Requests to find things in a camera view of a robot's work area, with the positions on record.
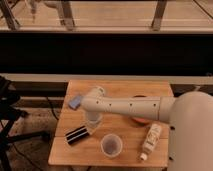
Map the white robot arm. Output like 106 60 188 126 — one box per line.
81 87 213 171

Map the blue sponge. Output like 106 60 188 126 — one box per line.
68 95 83 110

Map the clear plastic cup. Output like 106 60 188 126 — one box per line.
100 134 123 158

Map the orange bowl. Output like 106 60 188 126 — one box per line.
132 95 150 125

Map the white squeeze bottle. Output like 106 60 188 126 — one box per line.
140 124 162 160

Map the black stand at left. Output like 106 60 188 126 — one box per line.
0 76 50 171

